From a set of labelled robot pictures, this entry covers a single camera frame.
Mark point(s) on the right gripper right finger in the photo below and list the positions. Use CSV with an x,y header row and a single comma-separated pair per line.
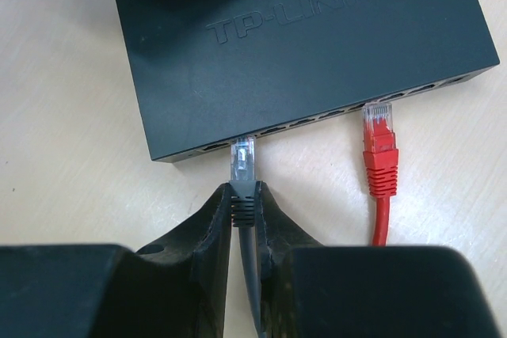
x,y
312,290

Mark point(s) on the black network switch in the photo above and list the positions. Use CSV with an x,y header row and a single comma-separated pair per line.
x,y
208,71

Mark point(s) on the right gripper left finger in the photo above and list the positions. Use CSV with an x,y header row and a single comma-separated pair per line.
x,y
174,286

